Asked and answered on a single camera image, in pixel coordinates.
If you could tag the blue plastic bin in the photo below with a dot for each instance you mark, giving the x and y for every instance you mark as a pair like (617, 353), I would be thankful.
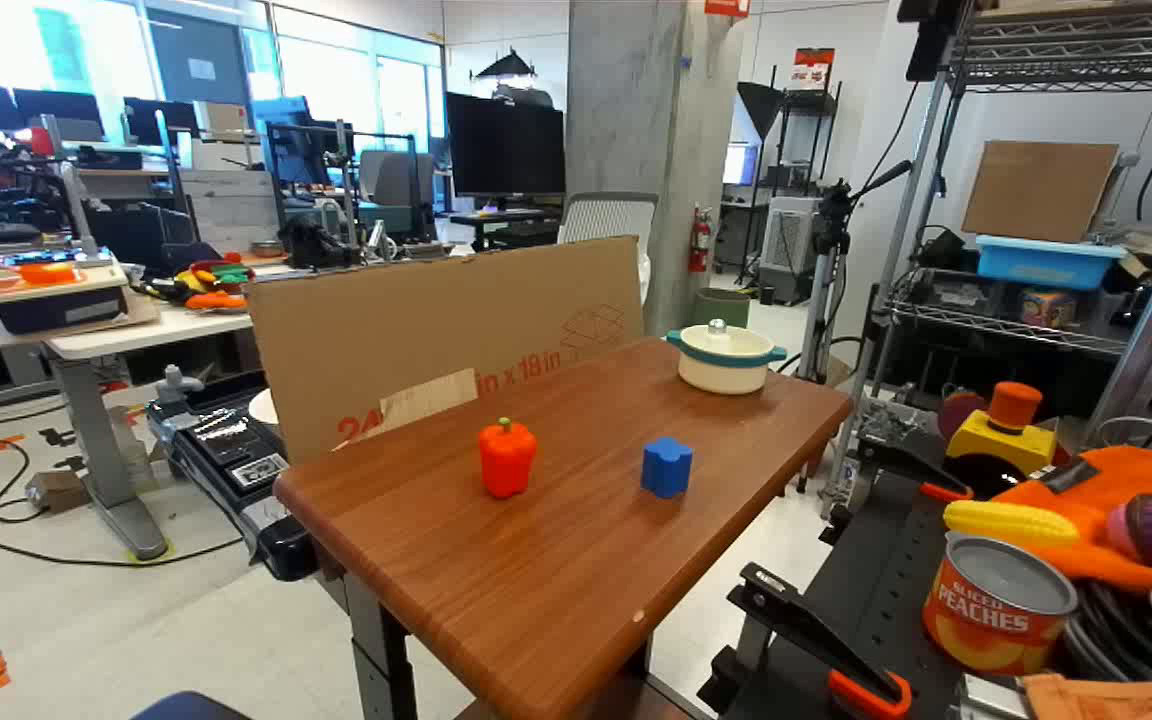
(1045, 260)

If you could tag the brown cardboard board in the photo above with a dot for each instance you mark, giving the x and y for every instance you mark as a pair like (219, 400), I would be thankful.
(337, 347)

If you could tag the box with orange item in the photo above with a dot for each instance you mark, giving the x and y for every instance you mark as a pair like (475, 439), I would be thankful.
(61, 294)

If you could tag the orange cloth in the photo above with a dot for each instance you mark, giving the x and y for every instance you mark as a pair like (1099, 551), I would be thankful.
(1118, 472)

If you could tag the grey side desk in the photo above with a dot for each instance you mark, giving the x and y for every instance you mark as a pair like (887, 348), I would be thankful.
(72, 361)

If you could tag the orange toy bell pepper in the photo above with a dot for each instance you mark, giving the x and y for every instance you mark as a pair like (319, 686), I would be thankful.
(504, 457)

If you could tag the red fire extinguisher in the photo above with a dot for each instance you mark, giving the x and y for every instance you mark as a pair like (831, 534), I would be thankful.
(699, 241)

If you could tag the blue toy block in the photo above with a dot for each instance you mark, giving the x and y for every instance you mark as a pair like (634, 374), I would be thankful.
(665, 471)

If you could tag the white lid object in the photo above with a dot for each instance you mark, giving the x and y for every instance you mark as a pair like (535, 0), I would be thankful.
(725, 342)

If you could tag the cream bowl with teal rim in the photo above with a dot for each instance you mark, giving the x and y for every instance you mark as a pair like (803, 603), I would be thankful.
(716, 374)

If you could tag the yellow toy corn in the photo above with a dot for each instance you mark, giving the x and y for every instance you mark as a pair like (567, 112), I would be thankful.
(1008, 522)

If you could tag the peaches tin can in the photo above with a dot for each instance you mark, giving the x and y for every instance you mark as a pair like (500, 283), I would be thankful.
(994, 607)

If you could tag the black orange clamp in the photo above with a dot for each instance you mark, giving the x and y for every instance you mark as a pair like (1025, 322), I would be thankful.
(774, 609)

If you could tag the camera on tripod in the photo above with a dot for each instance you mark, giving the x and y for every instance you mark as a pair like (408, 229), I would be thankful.
(831, 252)

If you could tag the metal wire shelf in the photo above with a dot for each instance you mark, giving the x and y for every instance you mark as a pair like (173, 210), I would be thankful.
(1035, 50)

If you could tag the cardboard sheet on shelf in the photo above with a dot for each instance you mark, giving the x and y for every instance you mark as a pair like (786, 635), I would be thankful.
(1037, 190)

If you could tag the yellow block with orange knob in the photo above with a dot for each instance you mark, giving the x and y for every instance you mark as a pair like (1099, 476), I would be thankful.
(1005, 430)

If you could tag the black monitor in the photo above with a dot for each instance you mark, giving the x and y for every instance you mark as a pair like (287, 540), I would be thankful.
(500, 148)

